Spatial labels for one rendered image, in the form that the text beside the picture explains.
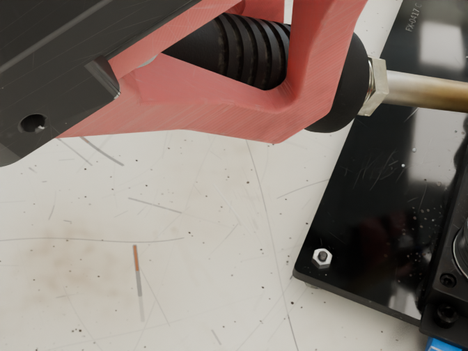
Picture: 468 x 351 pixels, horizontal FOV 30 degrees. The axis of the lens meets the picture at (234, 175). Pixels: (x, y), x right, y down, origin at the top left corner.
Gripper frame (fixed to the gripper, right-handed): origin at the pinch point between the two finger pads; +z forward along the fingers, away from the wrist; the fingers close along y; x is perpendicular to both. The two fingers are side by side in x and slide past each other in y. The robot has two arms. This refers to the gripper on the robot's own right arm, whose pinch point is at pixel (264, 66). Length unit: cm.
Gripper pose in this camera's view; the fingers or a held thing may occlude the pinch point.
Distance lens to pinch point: 18.7
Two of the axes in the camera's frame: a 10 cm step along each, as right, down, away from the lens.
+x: -8.5, 5.2, 1.1
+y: -4.0, -7.6, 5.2
